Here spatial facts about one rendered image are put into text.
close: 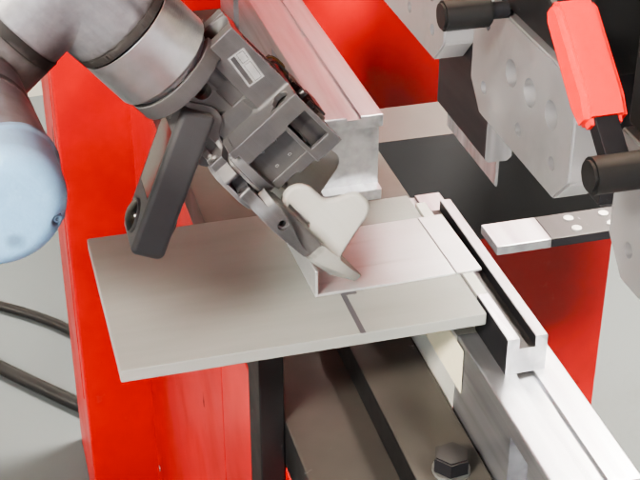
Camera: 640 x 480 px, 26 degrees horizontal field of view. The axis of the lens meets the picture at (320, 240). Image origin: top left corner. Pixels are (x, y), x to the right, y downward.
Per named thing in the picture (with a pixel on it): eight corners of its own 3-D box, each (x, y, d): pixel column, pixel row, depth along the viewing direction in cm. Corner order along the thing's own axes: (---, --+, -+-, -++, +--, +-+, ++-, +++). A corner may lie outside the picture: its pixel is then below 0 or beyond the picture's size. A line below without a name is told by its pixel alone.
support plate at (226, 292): (88, 249, 109) (87, 238, 108) (407, 205, 114) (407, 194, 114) (121, 383, 94) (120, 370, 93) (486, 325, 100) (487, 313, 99)
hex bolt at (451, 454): (426, 461, 100) (427, 444, 99) (462, 454, 100) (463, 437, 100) (439, 486, 97) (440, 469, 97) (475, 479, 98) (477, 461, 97)
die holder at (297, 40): (220, 22, 179) (217, -50, 174) (266, 17, 180) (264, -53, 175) (324, 207, 137) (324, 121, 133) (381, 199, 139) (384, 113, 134)
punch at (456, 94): (435, 128, 107) (441, 10, 102) (460, 124, 107) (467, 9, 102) (482, 188, 98) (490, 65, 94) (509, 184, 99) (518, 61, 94)
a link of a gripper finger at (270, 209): (324, 250, 97) (237, 165, 94) (308, 266, 97) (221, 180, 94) (316, 229, 101) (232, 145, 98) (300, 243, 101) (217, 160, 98)
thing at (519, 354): (414, 234, 114) (415, 203, 113) (449, 230, 115) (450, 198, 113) (505, 375, 98) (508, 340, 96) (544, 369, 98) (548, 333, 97)
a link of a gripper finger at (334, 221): (411, 249, 99) (326, 159, 96) (350, 303, 100) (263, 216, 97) (404, 233, 102) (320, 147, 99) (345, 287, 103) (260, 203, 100)
